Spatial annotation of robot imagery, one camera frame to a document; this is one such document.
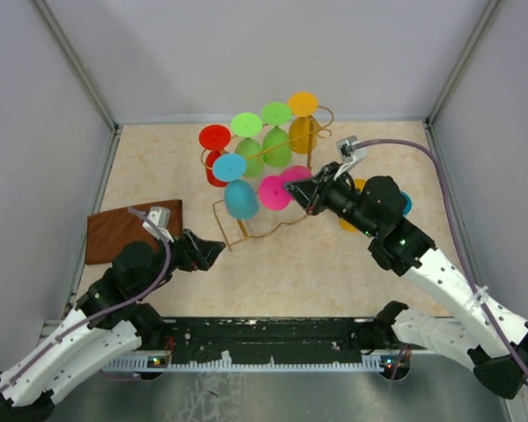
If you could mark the magenta wine glass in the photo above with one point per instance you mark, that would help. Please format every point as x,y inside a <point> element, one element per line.
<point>271,190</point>

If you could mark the orange wine glass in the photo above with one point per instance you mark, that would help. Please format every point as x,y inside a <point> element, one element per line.
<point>302,130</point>
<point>359,185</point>

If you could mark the gold wire glass rack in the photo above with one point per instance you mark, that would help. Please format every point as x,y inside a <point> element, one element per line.
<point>235,231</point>

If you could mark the red wine glass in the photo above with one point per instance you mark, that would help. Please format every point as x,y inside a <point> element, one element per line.
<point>214,139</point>

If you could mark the green wine glass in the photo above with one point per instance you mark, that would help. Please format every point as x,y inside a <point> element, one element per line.
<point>246,126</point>
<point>277,151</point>

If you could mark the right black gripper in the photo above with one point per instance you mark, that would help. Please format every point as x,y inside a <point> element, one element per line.
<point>311,194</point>

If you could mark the right green wine glass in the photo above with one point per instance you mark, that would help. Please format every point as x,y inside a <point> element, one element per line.
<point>277,151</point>

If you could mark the left green wine glass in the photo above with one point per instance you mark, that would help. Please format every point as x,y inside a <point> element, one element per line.
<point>246,126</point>

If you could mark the light blue wine glass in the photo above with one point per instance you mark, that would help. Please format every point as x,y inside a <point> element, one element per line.
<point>239,196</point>

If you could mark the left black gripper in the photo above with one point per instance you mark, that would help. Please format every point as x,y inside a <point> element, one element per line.
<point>196,253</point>

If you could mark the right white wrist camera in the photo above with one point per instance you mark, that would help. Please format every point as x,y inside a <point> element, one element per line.
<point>350,153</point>

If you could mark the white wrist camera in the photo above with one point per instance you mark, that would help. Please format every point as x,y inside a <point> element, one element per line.
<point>156,223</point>
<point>350,153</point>

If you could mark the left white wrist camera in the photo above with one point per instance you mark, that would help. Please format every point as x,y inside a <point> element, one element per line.
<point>156,223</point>

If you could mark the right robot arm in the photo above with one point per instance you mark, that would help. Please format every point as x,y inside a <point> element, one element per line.
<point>485,337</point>

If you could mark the brown folded cloth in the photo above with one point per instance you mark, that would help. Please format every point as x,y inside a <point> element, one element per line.
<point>108,232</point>

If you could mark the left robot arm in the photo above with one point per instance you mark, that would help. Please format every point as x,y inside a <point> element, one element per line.
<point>70,325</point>

